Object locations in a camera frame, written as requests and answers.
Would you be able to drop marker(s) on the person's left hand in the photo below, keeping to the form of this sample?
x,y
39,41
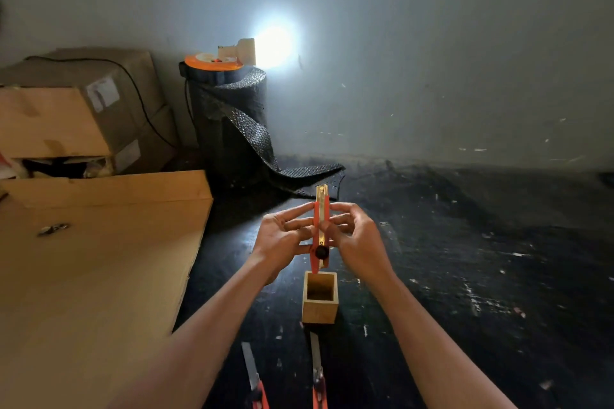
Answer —
x,y
277,241

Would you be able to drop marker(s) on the flat cardboard sheet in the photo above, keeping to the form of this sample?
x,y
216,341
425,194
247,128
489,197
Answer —
x,y
91,289

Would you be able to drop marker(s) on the small metal blade piece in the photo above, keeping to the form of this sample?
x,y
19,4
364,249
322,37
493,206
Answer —
x,y
52,229

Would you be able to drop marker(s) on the cardboard box with white label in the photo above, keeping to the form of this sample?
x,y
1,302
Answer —
x,y
144,145

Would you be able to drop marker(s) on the black bubble wrap roll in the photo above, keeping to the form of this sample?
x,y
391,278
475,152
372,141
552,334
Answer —
x,y
240,135

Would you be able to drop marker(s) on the person's left middle finger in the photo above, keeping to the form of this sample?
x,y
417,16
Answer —
x,y
298,222

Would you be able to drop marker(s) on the orange tape dispenser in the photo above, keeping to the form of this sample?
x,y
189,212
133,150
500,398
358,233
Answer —
x,y
213,61

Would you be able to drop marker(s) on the orange utility knife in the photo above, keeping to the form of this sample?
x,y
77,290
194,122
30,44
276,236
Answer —
x,y
320,231
254,377
317,375

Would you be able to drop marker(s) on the person's right forearm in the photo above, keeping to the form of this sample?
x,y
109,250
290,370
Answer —
x,y
431,346

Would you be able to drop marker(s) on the large cardboard box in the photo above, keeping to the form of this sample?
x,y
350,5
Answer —
x,y
76,106

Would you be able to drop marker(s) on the person's right middle finger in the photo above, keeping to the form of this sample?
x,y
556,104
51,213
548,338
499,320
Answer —
x,y
338,219

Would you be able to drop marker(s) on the bright white lamp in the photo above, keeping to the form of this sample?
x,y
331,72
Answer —
x,y
249,50

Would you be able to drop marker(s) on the person's left little finger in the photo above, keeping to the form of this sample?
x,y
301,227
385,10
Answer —
x,y
303,249

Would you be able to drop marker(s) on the person's right hand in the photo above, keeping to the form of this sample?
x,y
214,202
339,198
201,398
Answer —
x,y
359,243

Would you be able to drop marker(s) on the small wooden box holder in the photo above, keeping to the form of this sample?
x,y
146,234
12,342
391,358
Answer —
x,y
320,298

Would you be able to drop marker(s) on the person's left forearm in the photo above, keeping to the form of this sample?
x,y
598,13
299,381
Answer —
x,y
201,346

